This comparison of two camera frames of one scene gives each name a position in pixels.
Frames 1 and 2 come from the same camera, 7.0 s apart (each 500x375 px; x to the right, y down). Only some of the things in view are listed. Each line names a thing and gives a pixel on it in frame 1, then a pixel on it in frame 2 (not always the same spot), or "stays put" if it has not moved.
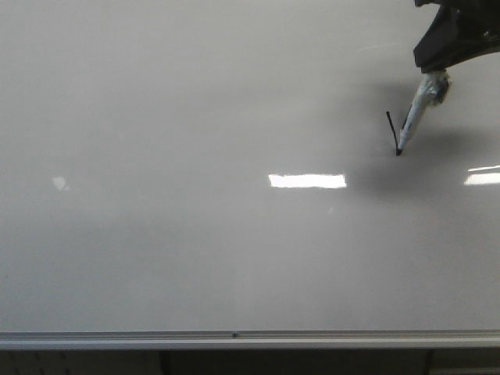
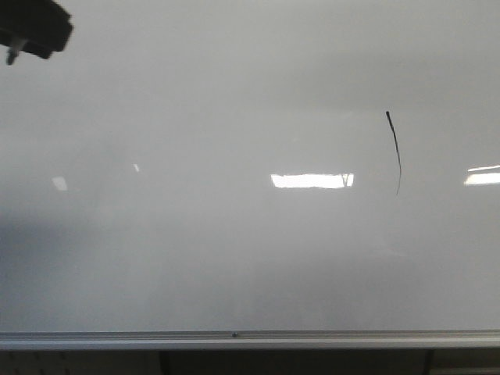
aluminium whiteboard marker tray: [316, 339] stays put
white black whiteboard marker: [433, 87] to [12, 52]
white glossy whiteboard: [230, 166] stays put
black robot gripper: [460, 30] to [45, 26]
